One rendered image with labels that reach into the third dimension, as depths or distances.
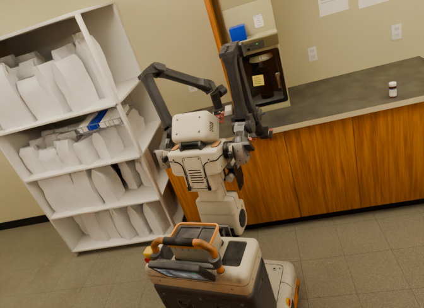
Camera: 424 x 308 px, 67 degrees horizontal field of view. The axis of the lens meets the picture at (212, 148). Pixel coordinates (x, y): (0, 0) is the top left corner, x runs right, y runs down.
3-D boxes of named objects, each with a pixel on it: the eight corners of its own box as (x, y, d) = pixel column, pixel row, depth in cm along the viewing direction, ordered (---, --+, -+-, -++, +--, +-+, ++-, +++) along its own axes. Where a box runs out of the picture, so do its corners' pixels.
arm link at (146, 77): (132, 72, 180) (139, 64, 173) (151, 67, 189) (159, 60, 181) (166, 144, 182) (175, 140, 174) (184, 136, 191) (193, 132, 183)
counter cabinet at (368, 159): (205, 194, 339) (176, 118, 298) (418, 156, 293) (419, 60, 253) (196, 242, 281) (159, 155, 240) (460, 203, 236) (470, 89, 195)
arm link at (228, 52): (212, 47, 149) (233, 42, 144) (223, 43, 160) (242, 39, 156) (233, 137, 163) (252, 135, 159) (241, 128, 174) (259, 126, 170)
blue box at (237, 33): (233, 40, 220) (229, 27, 216) (247, 36, 217) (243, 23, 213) (232, 43, 211) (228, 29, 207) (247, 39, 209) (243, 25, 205)
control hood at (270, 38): (232, 55, 225) (228, 41, 221) (279, 43, 218) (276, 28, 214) (231, 60, 215) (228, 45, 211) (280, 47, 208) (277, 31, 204)
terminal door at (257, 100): (248, 109, 244) (235, 58, 226) (288, 100, 237) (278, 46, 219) (248, 110, 243) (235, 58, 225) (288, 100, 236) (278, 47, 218)
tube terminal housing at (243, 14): (248, 103, 268) (223, 7, 233) (287, 94, 261) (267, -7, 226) (248, 115, 247) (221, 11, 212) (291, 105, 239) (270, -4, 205)
